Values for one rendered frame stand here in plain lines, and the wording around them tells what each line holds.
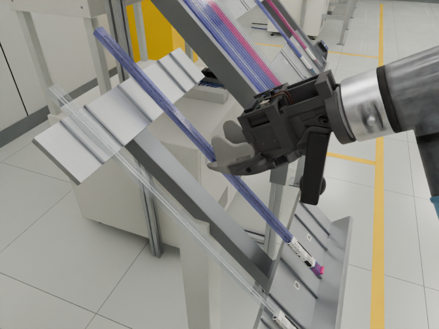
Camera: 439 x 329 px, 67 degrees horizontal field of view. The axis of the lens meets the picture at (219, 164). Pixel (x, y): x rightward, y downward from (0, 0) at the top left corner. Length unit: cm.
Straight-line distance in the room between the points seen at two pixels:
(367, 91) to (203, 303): 55
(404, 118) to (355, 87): 6
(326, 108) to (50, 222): 167
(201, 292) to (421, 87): 55
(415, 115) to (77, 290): 143
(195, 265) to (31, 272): 115
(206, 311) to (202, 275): 12
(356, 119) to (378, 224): 151
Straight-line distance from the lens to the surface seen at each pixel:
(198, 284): 72
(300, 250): 57
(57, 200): 203
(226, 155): 46
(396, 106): 38
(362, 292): 158
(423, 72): 38
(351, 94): 38
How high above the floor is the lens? 124
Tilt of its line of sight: 37 degrees down
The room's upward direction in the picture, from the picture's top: straight up
